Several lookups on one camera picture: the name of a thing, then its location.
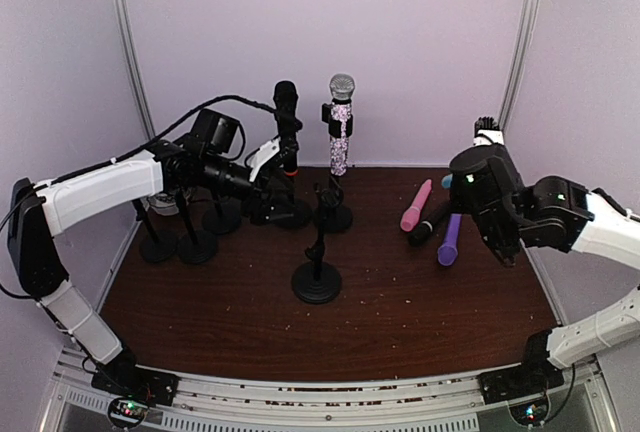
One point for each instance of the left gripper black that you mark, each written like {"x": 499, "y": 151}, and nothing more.
{"x": 259, "y": 211}

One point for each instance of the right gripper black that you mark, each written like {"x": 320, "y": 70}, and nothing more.
{"x": 457, "y": 198}

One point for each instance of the black stand of purple mic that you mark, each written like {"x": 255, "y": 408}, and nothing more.
{"x": 222, "y": 218}

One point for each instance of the purple microphone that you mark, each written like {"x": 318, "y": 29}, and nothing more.
{"x": 447, "y": 253}

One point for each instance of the pink microphone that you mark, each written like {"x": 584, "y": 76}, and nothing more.
{"x": 412, "y": 214}

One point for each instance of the black stand of blue mic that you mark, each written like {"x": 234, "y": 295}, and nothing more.
{"x": 317, "y": 282}

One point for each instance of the glitter mic silver head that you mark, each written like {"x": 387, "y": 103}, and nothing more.
{"x": 340, "y": 121}

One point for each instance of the light blue microphone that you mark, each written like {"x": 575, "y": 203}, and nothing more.
{"x": 446, "y": 181}

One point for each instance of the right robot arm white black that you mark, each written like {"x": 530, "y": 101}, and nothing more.
{"x": 554, "y": 213}

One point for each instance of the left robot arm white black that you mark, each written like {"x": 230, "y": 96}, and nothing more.
{"x": 40, "y": 212}

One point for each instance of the black stand of glitter mic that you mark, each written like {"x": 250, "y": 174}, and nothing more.
{"x": 339, "y": 216}

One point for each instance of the tape roll at back left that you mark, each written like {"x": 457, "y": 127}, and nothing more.
{"x": 163, "y": 204}

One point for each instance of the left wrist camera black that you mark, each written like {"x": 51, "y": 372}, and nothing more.
{"x": 284, "y": 153}

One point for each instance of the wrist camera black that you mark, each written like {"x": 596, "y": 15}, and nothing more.
{"x": 487, "y": 132}
{"x": 284, "y": 153}

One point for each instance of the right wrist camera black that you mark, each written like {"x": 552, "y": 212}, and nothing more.
{"x": 487, "y": 132}

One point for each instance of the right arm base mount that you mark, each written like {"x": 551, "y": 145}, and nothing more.
{"x": 525, "y": 391}

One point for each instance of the front aluminium rail frame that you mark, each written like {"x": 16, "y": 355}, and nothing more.
{"x": 451, "y": 402}

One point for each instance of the right aluminium corner post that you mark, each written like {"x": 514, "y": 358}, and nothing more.
{"x": 525, "y": 31}

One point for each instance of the aluminium corner post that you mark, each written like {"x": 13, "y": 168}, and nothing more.
{"x": 132, "y": 67}
{"x": 525, "y": 31}

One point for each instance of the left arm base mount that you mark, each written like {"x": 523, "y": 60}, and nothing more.
{"x": 135, "y": 395}

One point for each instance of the left aluminium corner post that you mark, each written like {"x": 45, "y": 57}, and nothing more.
{"x": 132, "y": 67}

